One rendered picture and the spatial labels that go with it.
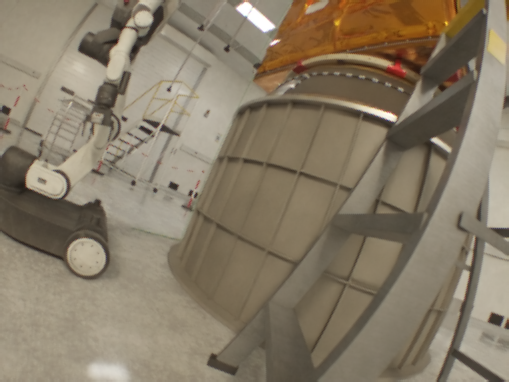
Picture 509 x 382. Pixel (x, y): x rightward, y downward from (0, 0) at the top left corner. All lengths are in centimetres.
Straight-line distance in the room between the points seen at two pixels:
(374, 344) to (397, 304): 5
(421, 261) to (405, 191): 90
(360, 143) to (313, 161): 24
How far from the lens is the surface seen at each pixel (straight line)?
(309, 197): 113
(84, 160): 123
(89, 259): 110
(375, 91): 148
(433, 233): 34
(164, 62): 923
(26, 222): 115
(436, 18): 177
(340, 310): 116
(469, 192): 39
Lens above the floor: 53
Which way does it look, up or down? 4 degrees up
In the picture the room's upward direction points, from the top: 23 degrees clockwise
